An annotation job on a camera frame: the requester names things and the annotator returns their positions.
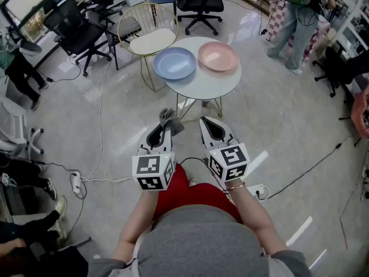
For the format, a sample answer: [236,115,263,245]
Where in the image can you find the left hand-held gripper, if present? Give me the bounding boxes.
[131,122,176,192]

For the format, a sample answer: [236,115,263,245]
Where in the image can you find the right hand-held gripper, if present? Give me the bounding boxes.
[199,116,250,182]

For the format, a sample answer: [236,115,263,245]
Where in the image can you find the grey cloth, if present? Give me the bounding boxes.
[159,107,186,137]

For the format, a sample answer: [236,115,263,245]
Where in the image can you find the big blue plate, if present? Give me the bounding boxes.
[152,47,198,81]

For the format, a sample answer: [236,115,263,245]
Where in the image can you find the person's right forearm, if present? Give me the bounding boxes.
[225,182,289,257]

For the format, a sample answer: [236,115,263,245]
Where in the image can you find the person's left forearm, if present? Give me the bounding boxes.
[111,188,163,263]

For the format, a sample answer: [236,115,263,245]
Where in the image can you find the pink plate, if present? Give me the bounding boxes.
[197,42,240,73]

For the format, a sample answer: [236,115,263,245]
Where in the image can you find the pink white checkered cloth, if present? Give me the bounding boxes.
[269,0,332,63]

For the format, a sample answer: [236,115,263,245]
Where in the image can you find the round white table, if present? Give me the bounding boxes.
[163,36,243,124]

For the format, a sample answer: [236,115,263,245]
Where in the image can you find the person's red trousers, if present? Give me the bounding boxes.
[152,163,243,225]

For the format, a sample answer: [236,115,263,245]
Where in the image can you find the white power strip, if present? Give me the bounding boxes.
[70,171,84,197]
[246,184,271,203]

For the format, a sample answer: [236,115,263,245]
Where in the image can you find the person's grey shirt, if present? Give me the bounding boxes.
[87,204,314,277]

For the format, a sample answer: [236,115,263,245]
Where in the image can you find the white office chair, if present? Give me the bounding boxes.
[0,96,46,156]

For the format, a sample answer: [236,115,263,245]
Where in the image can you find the salmon pink fabric item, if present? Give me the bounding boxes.
[351,86,369,140]

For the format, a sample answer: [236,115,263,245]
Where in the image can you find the rose gold bracelet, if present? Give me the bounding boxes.
[225,182,247,192]

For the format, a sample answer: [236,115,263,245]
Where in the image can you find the white cable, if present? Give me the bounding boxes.
[80,55,137,185]

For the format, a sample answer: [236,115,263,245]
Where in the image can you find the gold wire chair white cushion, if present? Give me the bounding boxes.
[116,2,180,93]

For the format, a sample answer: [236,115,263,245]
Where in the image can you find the black cable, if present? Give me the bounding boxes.
[258,135,355,202]

